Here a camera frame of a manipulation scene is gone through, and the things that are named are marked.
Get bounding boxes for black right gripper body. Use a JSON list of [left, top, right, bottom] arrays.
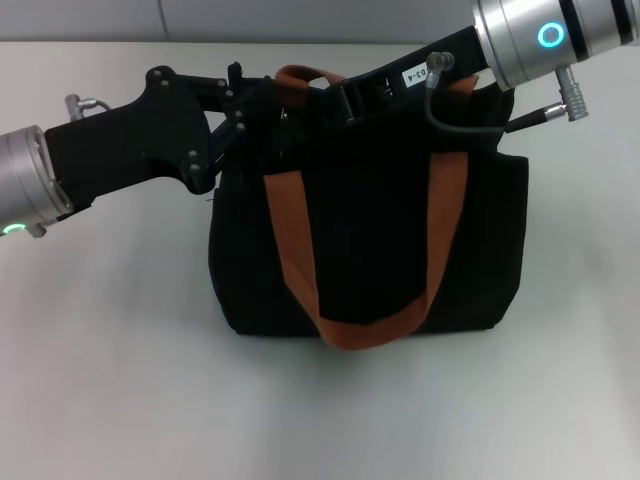
[[343, 23, 497, 125]]

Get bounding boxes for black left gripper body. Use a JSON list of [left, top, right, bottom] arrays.
[[43, 65, 215, 225]]

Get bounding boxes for black food bag brown handles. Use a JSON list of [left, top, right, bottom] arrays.
[[207, 60, 531, 354]]

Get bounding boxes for left arm cable with connector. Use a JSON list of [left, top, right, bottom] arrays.
[[64, 93, 119, 122]]

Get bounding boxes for arm cable with connector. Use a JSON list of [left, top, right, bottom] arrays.
[[423, 49, 592, 136], [64, 93, 119, 122]]

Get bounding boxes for right arm cable with connector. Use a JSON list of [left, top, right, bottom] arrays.
[[423, 49, 592, 136]]

